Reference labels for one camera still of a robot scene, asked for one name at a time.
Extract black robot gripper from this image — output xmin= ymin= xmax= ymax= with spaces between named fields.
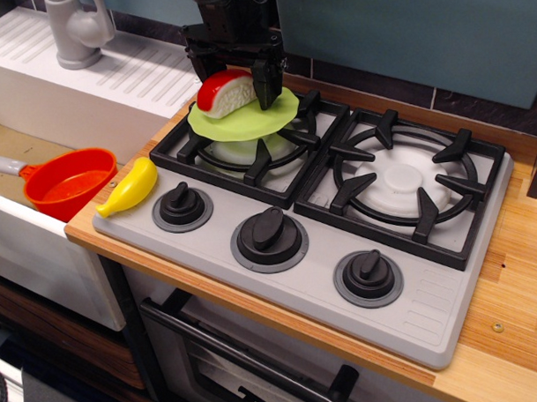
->
xmin=181 ymin=0 xmax=286 ymax=110

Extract red white cheese wedge toy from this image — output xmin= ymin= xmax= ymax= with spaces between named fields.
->
xmin=196 ymin=69 xmax=257 ymax=119

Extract light green plastic plate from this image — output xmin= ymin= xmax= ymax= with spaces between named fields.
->
xmin=187 ymin=87 xmax=300 ymax=142

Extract white left burner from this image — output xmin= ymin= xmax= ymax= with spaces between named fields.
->
xmin=198 ymin=134 xmax=309 ymax=176

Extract white burner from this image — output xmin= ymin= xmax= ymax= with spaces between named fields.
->
xmin=198 ymin=134 xmax=309 ymax=176
xmin=342 ymin=145 xmax=451 ymax=219

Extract black left burner grate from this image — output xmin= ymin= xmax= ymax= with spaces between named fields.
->
xmin=150 ymin=90 xmax=350 ymax=209

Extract black burner grate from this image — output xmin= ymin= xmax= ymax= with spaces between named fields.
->
xmin=295 ymin=109 xmax=513 ymax=271
xmin=150 ymin=90 xmax=350 ymax=209

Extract yellow plastic banana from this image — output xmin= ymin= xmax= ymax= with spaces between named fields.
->
xmin=96 ymin=157 xmax=158 ymax=219

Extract black left stove knob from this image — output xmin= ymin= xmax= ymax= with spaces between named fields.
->
xmin=153 ymin=182 xmax=214 ymax=234

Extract black stove knob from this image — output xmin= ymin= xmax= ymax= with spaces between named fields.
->
xmin=230 ymin=207 xmax=309 ymax=274
xmin=333 ymin=249 xmax=404 ymax=309
xmin=153 ymin=182 xmax=214 ymax=234

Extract grey toy faucet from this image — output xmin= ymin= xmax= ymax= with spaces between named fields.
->
xmin=44 ymin=0 xmax=116 ymax=71

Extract black middle stove knob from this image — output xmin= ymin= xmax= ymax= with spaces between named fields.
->
xmin=230 ymin=207 xmax=309 ymax=274

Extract white right burner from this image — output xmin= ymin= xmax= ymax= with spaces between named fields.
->
xmin=342 ymin=145 xmax=451 ymax=219

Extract white toy sink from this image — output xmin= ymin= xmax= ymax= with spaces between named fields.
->
xmin=0 ymin=7 xmax=201 ymax=331

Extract orange plastic pot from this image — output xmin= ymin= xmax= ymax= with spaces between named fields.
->
xmin=0 ymin=148 xmax=117 ymax=222

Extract black right burner grate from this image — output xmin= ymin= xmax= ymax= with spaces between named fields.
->
xmin=295 ymin=109 xmax=513 ymax=271

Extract black right stove knob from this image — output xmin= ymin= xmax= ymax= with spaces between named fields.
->
xmin=333 ymin=249 xmax=404 ymax=309

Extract grey toy stove top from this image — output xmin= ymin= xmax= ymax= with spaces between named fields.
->
xmin=93 ymin=145 xmax=497 ymax=369

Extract toy oven door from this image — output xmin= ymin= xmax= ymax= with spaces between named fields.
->
xmin=123 ymin=268 xmax=442 ymax=402

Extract brass screw in countertop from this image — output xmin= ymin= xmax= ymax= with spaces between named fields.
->
xmin=492 ymin=323 xmax=504 ymax=333

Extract black oven door handle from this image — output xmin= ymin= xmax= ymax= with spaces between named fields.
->
xmin=140 ymin=299 xmax=358 ymax=402

